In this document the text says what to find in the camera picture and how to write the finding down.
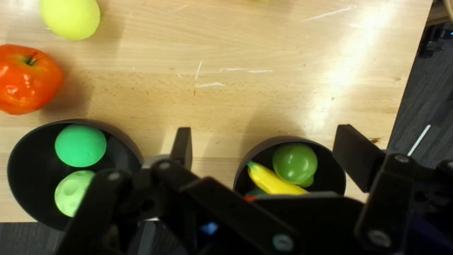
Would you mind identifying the black bowl right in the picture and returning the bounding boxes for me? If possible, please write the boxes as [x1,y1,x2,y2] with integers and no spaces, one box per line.
[7,119,143,231]

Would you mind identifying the black bowl left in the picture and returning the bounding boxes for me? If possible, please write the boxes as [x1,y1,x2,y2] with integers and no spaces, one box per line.
[233,136,345,194]

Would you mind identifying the green lime fruit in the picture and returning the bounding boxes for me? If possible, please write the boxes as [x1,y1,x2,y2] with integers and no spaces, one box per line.
[271,143,318,187]

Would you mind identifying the green smooth ball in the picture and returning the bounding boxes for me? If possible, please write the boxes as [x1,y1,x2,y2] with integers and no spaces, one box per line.
[53,125,107,167]

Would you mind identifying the red orange apple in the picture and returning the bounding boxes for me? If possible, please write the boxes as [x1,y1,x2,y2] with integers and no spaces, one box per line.
[0,44,63,115]

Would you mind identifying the black bowl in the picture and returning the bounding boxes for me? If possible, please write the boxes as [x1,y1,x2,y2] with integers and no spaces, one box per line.
[233,136,345,194]
[7,119,143,231]

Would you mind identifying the yellow banana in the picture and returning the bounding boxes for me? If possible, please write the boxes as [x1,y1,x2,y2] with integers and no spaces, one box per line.
[247,161,305,195]

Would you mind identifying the light green dimpled ball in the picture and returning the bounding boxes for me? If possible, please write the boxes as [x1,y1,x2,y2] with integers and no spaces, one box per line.
[53,170,94,218]

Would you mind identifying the yellow ball near apple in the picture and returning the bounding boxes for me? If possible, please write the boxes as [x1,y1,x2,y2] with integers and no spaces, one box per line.
[39,0,100,41]

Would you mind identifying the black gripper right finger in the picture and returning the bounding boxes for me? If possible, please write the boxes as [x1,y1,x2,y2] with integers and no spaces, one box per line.
[332,125,412,193]

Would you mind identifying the small red strawberry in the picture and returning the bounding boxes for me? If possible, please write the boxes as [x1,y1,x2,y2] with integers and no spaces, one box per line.
[243,194,256,203]

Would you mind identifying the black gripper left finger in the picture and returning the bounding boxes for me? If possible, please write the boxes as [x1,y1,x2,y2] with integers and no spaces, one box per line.
[170,127,192,170]

